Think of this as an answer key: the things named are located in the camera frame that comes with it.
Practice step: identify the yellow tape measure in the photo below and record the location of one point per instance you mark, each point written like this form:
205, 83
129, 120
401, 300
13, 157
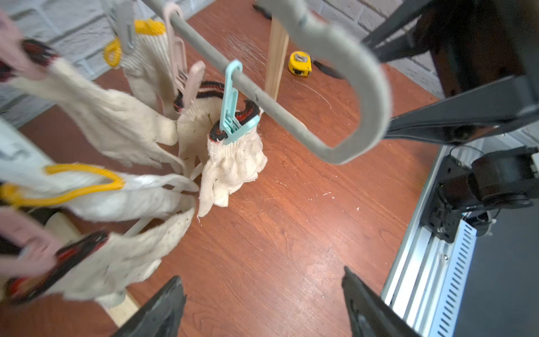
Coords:
300, 64

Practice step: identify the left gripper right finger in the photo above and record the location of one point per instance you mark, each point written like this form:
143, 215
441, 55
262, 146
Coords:
368, 313

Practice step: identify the aluminium rail base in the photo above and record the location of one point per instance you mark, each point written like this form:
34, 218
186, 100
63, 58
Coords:
476, 286

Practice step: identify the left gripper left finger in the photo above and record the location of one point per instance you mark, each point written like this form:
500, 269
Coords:
161, 316

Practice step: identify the white glove yellow cuff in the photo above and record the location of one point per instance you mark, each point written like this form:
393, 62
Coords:
97, 194

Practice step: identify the wooden drying rack frame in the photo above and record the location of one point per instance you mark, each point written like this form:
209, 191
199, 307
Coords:
61, 225

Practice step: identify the cream glove red-black cuff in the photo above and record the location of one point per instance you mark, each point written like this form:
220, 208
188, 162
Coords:
195, 123

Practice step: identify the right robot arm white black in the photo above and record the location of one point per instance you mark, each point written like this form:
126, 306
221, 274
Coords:
504, 179

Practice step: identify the cream glove dark cuff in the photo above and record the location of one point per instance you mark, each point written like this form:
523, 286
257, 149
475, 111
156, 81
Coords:
115, 123

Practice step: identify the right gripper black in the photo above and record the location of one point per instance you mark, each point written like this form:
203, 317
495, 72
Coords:
486, 57

